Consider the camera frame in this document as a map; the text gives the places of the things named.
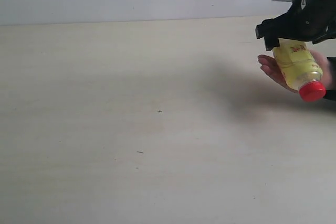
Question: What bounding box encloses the open human hand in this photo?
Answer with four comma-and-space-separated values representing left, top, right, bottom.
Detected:
257, 49, 332, 94

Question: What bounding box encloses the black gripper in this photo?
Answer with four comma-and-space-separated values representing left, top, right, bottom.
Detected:
255, 0, 336, 51

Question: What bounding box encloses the yellow drink bottle red cap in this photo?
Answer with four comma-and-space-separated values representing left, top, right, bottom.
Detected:
272, 39, 326, 102

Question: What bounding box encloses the dark sleeve forearm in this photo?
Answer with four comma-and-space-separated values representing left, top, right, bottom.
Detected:
323, 57, 336, 101

